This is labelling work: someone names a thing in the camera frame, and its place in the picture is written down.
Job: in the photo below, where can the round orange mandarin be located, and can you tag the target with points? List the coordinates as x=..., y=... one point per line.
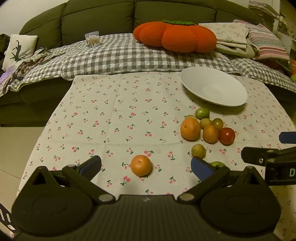
x=141, y=165

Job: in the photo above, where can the large orange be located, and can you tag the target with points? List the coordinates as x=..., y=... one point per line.
x=190, y=128

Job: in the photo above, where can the olive green sofa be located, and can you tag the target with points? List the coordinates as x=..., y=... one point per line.
x=97, y=18

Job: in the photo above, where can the small green fruit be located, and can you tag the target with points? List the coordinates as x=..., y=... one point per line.
x=217, y=164

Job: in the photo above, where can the red tomato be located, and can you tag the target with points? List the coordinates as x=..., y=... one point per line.
x=227, y=136

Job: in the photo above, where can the folded floral cloth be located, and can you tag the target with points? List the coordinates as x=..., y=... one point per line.
x=227, y=32

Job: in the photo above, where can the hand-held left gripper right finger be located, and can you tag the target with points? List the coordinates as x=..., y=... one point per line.
x=201, y=169

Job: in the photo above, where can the large yellow plum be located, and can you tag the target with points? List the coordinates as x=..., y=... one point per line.
x=198, y=151

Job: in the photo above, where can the green-brown tomato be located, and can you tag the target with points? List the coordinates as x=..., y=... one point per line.
x=217, y=123

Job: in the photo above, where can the white bookshelf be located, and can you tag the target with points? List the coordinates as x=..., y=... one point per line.
x=285, y=32

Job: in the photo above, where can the folded beige cloth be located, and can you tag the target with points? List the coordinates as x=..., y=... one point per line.
x=245, y=52

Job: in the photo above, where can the green lime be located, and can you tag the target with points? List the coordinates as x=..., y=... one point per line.
x=202, y=113

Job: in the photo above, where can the crumpled floral cloth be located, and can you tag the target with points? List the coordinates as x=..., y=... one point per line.
x=34, y=59

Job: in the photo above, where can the oval small orange fruit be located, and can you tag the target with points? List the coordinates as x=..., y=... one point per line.
x=210, y=133

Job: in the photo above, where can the cherry print tablecloth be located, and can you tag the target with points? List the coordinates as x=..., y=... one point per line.
x=129, y=129

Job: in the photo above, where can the colourful picture book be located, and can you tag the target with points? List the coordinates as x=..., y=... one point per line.
x=289, y=67

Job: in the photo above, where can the grey checkered blanket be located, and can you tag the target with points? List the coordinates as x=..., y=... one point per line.
x=115, y=55

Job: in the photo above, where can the stack of papers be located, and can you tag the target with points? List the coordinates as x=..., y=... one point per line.
x=266, y=8

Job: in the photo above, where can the small pale yellow plum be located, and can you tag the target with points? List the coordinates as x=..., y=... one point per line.
x=190, y=116

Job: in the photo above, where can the orange pumpkin cushion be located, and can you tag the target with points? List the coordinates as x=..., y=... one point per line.
x=175, y=36

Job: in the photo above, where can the white ribbed plate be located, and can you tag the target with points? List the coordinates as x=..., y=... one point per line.
x=214, y=85

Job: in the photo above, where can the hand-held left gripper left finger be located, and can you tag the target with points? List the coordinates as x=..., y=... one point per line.
x=91, y=165

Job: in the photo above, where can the striped patterned pillow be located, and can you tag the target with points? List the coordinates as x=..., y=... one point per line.
x=266, y=42

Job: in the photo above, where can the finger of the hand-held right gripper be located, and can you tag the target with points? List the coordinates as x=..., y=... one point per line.
x=288, y=138
x=254, y=156

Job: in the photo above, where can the white pillow with green print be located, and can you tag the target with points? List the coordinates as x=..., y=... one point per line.
x=19, y=49

